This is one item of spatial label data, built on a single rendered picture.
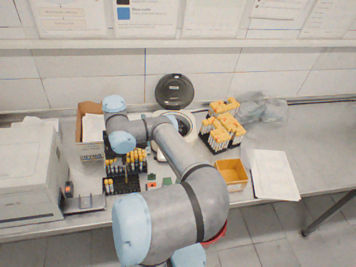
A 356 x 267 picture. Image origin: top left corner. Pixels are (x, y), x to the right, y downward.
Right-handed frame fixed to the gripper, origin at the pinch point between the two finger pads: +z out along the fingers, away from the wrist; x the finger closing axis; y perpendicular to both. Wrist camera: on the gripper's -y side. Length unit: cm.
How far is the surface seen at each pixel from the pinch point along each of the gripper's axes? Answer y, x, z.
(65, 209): 25.6, 10.3, 13.7
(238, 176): -56, 4, 16
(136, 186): -4.4, 2.9, 15.2
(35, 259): 64, -4, 105
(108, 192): 8.3, 4.2, 15.4
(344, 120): -146, -29, 18
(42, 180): 27.5, 12.1, -12.3
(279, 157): -84, -5, 16
